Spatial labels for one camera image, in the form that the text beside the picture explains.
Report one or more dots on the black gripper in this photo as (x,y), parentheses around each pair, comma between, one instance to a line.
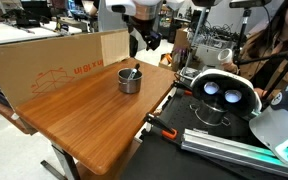
(142,25)

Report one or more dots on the black marker with white label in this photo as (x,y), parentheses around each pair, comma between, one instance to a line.
(133,72)

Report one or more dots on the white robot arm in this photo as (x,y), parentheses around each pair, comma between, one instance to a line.
(140,6)

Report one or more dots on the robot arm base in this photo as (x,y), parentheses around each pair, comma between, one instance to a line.
(280,126)

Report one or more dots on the silver pot under headset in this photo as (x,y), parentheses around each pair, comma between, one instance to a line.
(209,115)

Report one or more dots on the metal pole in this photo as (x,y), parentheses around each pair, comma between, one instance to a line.
(195,36)

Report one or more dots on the white VR controller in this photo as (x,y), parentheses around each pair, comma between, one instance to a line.
(225,56)

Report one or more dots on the white VR headset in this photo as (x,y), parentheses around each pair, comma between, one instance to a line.
(224,90)

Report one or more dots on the black clamp with orange grip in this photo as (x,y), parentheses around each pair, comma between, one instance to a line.
(162,128)

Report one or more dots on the brown cardboard box panel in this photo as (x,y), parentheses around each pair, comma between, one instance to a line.
(40,66)

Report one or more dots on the person with long dark hair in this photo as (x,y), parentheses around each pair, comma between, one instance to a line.
(267,50)

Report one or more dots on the black perforated breadboard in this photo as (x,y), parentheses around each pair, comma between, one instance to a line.
(157,160)

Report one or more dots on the white background table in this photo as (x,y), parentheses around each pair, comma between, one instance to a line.
(17,33)

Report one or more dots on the low wooden side table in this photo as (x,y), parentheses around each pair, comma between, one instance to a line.
(0,111)

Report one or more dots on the black camera stand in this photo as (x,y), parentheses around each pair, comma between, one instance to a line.
(277,56)

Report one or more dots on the aluminium rail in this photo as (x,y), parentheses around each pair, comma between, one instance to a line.
(224,146)

